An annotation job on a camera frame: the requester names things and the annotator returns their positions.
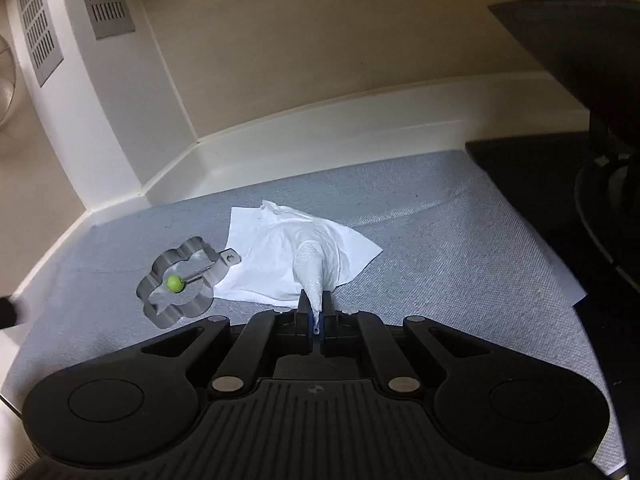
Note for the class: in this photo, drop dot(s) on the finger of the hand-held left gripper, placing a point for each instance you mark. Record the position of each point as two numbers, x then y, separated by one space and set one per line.
6 312

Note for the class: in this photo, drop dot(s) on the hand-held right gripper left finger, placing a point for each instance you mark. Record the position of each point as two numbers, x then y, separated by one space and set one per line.
303 312

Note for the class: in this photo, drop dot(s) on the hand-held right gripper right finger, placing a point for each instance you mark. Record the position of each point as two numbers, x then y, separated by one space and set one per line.
327 312

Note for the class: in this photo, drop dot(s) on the white paper tissue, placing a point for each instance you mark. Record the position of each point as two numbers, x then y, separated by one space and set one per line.
280 255

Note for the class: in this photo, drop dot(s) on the grey counter mat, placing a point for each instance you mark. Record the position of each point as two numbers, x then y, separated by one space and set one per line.
425 240

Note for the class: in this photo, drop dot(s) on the metal flower egg mould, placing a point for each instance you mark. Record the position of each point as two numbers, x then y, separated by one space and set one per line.
174 284

